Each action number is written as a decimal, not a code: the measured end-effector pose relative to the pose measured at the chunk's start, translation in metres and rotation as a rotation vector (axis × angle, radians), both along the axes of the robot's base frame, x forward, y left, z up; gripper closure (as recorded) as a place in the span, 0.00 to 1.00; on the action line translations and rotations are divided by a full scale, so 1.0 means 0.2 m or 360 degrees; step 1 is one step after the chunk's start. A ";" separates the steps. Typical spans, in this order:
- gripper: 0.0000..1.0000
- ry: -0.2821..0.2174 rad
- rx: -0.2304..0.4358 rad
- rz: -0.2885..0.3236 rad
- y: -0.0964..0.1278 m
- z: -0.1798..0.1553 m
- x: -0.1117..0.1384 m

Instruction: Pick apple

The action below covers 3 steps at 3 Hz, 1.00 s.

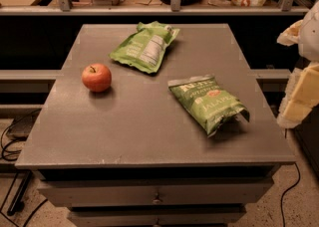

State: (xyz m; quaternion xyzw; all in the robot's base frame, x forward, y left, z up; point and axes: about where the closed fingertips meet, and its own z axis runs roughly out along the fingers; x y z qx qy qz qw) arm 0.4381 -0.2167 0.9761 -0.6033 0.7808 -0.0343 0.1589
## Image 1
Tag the red apple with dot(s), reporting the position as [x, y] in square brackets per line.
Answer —
[97, 77]

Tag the round metal drawer knob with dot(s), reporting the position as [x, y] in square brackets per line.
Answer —
[157, 201]

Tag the grey cabinet with drawers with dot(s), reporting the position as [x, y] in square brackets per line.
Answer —
[106, 156]

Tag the black power adapter on floor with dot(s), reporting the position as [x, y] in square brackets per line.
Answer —
[20, 127]

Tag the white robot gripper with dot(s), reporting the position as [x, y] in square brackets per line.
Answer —
[310, 35]

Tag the light green snack bag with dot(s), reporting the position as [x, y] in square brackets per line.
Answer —
[145, 48]

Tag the dark green jalapeno chip bag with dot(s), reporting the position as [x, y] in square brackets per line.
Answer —
[207, 102]

